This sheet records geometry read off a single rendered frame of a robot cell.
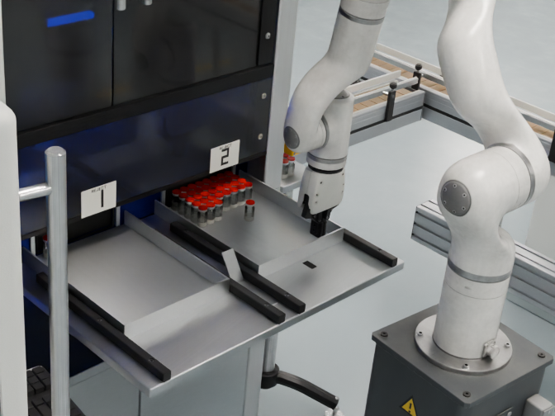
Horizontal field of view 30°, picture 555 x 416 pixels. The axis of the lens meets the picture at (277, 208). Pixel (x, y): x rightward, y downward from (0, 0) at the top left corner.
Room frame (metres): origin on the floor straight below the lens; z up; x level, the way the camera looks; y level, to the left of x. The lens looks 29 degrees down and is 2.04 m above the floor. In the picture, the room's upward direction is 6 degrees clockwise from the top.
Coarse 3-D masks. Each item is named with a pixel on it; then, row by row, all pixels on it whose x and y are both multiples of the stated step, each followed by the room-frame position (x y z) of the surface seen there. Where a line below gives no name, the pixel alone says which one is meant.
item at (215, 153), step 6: (228, 144) 2.07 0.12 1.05; (234, 144) 2.08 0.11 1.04; (216, 150) 2.04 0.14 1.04; (234, 150) 2.08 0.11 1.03; (216, 156) 2.04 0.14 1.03; (234, 156) 2.08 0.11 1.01; (210, 162) 2.03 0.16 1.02; (216, 162) 2.04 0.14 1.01; (228, 162) 2.07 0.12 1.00; (234, 162) 2.08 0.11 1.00; (210, 168) 2.03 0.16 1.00; (216, 168) 2.05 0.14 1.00; (222, 168) 2.06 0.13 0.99
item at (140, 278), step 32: (128, 224) 1.95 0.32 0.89; (32, 256) 1.75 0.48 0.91; (96, 256) 1.82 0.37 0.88; (128, 256) 1.83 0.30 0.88; (160, 256) 1.84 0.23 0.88; (192, 256) 1.80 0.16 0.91; (96, 288) 1.70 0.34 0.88; (128, 288) 1.71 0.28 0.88; (160, 288) 1.72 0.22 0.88; (192, 288) 1.73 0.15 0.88; (224, 288) 1.72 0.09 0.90; (128, 320) 1.60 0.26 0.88; (160, 320) 1.60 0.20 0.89
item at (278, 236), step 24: (264, 192) 2.15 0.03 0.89; (168, 216) 1.99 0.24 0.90; (240, 216) 2.04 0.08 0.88; (264, 216) 2.05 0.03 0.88; (288, 216) 2.06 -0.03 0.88; (216, 240) 1.88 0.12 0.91; (240, 240) 1.94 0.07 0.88; (264, 240) 1.95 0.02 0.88; (288, 240) 1.96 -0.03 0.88; (312, 240) 1.91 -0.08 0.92; (336, 240) 1.97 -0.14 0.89; (264, 264) 1.80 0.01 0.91; (288, 264) 1.86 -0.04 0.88
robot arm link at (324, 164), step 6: (306, 156) 1.95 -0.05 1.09; (312, 156) 1.92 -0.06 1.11; (312, 162) 1.92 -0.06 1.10; (318, 162) 1.92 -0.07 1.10; (324, 162) 1.91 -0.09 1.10; (330, 162) 1.91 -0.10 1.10; (336, 162) 1.92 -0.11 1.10; (342, 162) 1.93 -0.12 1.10; (318, 168) 1.92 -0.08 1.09; (324, 168) 1.91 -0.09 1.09; (330, 168) 1.91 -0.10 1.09; (336, 168) 1.92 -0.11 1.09
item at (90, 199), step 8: (104, 184) 1.82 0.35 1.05; (112, 184) 1.84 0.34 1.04; (88, 192) 1.79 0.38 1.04; (96, 192) 1.81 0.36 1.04; (104, 192) 1.82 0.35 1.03; (112, 192) 1.84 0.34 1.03; (88, 200) 1.79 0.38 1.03; (96, 200) 1.81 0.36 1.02; (104, 200) 1.82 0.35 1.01; (112, 200) 1.84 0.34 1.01; (88, 208) 1.79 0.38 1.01; (96, 208) 1.81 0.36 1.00; (104, 208) 1.82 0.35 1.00
